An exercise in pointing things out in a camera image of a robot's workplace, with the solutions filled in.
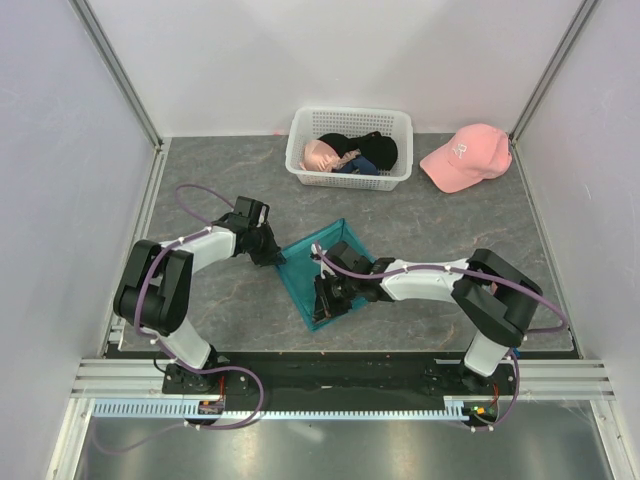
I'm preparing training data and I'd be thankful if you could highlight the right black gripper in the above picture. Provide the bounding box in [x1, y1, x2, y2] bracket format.
[312, 272, 358, 324]

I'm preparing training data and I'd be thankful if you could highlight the teal satin napkin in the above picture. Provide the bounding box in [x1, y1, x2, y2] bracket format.
[276, 218, 374, 332]

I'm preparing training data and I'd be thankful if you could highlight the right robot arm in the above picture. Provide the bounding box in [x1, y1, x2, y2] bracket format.
[311, 241, 542, 394]

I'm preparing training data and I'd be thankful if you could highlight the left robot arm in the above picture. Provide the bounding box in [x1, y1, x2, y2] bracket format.
[113, 196, 285, 393]

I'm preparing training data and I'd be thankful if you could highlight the peach satin garment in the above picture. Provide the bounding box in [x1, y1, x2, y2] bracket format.
[299, 140, 346, 173]

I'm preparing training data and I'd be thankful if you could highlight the white plastic basket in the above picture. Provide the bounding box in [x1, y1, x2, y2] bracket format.
[285, 107, 413, 191]

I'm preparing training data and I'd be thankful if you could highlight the navy blue garment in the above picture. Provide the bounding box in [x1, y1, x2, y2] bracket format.
[333, 156, 379, 176]

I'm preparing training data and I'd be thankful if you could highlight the black garment in basket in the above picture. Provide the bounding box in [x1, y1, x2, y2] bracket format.
[319, 131, 399, 171]

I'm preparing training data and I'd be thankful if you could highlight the pink baseball cap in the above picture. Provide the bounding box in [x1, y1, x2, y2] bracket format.
[419, 123, 512, 194]

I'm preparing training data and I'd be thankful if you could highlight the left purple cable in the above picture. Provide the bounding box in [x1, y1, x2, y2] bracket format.
[92, 184, 274, 454]

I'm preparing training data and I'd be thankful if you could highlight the purple cable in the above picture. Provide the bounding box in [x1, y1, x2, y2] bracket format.
[310, 242, 570, 434]
[92, 184, 274, 454]

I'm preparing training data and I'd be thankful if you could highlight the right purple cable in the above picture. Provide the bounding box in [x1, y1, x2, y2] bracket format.
[310, 242, 570, 434]

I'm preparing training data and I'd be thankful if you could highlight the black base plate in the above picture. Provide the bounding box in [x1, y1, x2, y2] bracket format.
[159, 349, 521, 401]

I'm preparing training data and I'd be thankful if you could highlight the light blue cable duct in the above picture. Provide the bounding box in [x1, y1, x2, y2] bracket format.
[93, 398, 471, 421]

